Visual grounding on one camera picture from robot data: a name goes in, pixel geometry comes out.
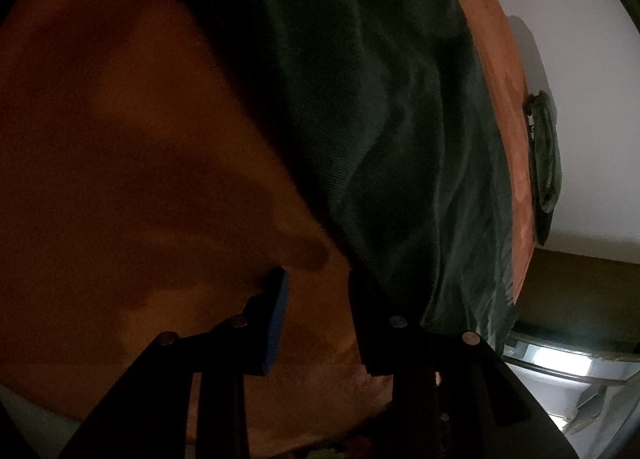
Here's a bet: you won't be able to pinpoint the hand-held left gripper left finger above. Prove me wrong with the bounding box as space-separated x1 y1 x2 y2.
57 266 290 459

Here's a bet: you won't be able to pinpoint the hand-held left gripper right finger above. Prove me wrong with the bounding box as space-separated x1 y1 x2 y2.
348 269 581 459

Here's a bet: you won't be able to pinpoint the dark grey drawstring pants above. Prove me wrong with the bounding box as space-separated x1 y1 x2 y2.
140 0 518 355

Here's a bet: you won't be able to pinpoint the folded dark garment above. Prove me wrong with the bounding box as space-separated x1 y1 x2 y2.
532 204 556 247

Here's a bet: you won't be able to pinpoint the orange blanket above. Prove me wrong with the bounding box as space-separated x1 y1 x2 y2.
0 0 538 459

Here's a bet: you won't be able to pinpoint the folded grey garment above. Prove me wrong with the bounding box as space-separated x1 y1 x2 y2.
522 90 560 212

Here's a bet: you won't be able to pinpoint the shiny metal frame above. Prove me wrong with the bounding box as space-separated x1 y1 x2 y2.
502 324 640 435

